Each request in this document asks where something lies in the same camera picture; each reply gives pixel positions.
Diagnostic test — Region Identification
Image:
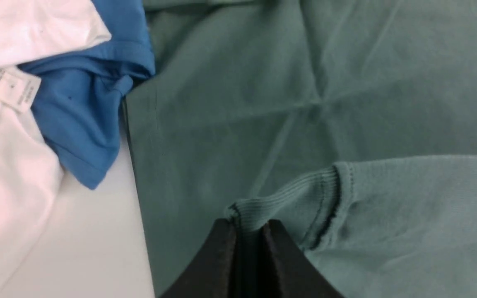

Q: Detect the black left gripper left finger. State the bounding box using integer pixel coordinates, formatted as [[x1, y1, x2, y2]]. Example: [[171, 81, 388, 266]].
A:
[[162, 219, 236, 298]]

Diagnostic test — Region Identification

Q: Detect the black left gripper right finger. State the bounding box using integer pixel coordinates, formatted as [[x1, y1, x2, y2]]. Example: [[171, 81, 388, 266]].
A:
[[263, 220, 342, 298]]

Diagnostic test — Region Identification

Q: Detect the green long-sleeve top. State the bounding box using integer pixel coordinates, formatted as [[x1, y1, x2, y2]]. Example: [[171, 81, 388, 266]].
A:
[[123, 0, 477, 298]]

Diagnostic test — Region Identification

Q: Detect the white garment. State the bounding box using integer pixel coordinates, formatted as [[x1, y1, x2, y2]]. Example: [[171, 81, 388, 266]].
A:
[[0, 0, 111, 290]]

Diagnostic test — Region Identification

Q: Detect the blue garment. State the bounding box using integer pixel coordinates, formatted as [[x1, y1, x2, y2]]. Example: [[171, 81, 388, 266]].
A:
[[19, 0, 156, 189]]

